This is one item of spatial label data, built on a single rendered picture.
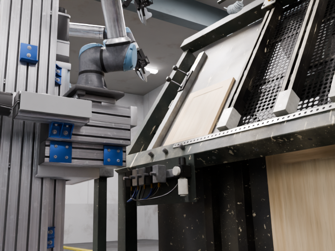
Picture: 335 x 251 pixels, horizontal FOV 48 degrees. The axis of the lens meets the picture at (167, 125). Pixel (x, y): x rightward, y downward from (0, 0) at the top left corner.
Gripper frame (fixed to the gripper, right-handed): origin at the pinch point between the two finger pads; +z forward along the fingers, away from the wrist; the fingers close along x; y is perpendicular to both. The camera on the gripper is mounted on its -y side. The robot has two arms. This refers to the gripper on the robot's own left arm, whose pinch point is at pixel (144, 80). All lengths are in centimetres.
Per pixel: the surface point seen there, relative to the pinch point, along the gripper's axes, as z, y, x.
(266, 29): 5, 56, -58
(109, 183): 121, 232, 695
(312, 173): 76, -2, -92
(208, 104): 30.9, 12.6, -31.4
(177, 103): 22.0, 17.4, 1.8
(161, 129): 33.1, -4.4, -0.5
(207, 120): 38, 1, -38
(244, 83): 28, 15, -62
